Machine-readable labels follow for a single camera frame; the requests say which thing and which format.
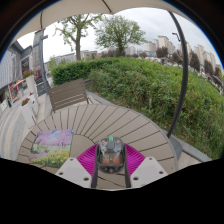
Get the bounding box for distant beige apartment blocks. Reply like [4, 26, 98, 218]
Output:
[126, 34, 224, 79]

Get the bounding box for flower landscape print mouse pad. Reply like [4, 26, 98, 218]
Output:
[29, 129, 74, 169]

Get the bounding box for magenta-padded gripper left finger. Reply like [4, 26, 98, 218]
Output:
[54, 143, 101, 190]

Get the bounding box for bare-trunked sparse tree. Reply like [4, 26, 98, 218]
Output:
[54, 13, 102, 61]

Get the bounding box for dark curved parasol pole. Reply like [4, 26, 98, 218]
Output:
[165, 11, 190, 161]

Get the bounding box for tall grey sign pillar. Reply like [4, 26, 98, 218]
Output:
[31, 29, 52, 96]

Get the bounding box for transparent grey computer mouse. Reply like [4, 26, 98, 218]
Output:
[96, 135, 127, 175]

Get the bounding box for round leafy green tree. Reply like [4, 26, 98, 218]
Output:
[94, 14, 148, 58]

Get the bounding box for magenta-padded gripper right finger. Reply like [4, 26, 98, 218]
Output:
[123, 143, 169, 190]

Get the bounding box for brown slatted outdoor chair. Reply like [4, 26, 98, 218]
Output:
[47, 78, 97, 114]

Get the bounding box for beige parasol canopy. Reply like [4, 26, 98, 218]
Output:
[13, 0, 188, 42]

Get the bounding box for grey shopfront building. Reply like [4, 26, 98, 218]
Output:
[0, 41, 34, 109]

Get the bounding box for green hedge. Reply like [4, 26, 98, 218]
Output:
[49, 56, 224, 160]

